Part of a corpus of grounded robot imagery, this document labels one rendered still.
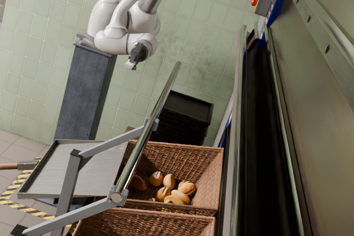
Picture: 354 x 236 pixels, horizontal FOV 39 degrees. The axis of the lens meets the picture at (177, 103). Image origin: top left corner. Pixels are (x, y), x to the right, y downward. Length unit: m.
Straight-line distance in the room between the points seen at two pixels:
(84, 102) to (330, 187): 2.16
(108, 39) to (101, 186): 0.70
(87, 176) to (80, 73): 0.83
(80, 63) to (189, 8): 0.83
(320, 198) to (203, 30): 2.46
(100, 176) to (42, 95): 1.59
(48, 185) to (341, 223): 1.54
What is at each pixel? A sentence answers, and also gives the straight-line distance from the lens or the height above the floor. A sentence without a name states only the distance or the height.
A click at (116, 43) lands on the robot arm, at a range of 2.36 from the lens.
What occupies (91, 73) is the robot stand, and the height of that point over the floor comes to 0.87.
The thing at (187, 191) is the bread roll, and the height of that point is 0.64.
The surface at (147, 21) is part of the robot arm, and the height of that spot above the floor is 1.21.
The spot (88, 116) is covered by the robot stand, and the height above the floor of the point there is 0.61.
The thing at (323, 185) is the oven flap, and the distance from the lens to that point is 0.89.
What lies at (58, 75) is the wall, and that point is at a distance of 3.54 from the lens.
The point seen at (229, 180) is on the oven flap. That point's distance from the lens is 0.98.
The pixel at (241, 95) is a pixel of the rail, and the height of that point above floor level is 1.44.
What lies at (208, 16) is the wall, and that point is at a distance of 3.22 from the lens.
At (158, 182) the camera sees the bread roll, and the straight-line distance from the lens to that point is 2.45.
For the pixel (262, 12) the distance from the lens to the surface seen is 2.86.
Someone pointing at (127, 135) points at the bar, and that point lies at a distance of 1.75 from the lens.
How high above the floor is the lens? 1.87
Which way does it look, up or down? 21 degrees down
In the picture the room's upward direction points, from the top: 18 degrees clockwise
